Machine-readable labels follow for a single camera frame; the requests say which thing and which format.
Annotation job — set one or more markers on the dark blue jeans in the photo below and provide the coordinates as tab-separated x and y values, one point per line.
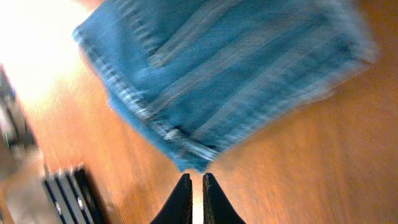
198	77

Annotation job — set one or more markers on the black slotted base rail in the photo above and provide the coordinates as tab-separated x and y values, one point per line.
73	196

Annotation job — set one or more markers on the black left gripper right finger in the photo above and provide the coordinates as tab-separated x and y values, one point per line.
216	207

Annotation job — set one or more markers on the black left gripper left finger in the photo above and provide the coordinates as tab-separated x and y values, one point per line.
178	207

